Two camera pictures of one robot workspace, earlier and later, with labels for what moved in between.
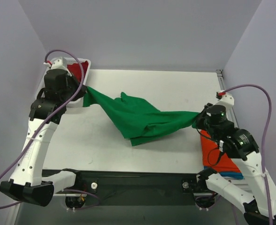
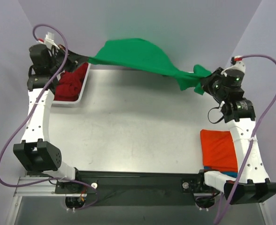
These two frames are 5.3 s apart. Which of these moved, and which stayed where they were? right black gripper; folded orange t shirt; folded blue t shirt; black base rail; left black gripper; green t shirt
Moved: green t shirt; left black gripper; right black gripper
Stayed: folded blue t shirt; folded orange t shirt; black base rail
